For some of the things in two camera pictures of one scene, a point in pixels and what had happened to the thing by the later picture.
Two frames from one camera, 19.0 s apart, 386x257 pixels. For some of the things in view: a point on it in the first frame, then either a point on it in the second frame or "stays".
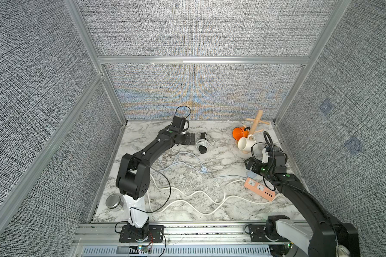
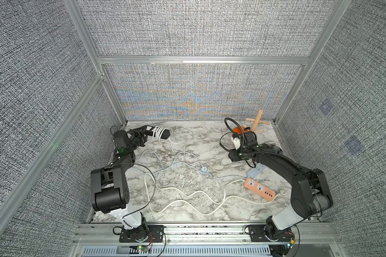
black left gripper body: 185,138 to 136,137
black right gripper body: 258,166 to 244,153
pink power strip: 259,189 stays
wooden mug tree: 256,121 stays
